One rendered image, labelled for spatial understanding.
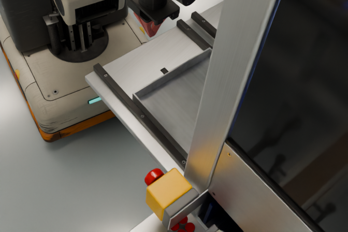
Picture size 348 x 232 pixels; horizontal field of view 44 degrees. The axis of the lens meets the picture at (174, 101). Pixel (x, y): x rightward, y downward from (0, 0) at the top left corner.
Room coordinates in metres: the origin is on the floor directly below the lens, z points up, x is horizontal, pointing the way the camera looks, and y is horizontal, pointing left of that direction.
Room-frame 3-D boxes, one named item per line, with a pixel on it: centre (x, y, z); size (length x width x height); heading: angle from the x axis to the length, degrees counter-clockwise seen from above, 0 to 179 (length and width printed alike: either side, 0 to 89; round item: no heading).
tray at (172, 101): (0.59, -0.11, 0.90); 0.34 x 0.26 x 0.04; 46
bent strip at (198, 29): (0.86, -0.07, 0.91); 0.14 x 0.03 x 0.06; 46
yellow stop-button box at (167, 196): (0.32, -0.02, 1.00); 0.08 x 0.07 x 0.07; 46
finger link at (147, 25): (0.66, 0.08, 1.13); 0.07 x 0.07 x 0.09; 46
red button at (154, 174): (0.35, 0.01, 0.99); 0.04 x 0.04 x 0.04; 46
